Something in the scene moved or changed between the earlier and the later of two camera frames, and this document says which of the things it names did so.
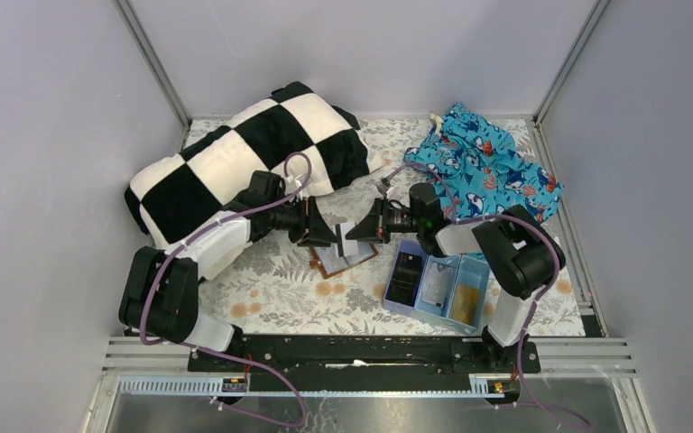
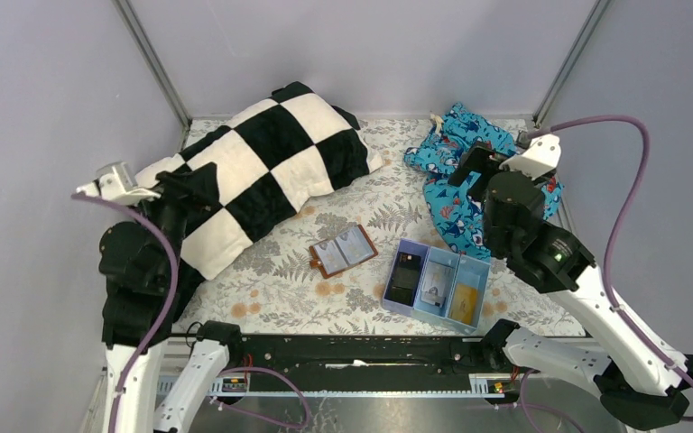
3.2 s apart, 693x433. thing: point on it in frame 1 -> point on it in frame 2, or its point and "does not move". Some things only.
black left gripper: (309, 220) -> (175, 189)
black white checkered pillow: (293, 133) does not move
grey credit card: (438, 283) does not move
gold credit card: (465, 304) does not move
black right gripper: (380, 217) -> (476, 167)
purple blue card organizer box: (447, 290) does not move
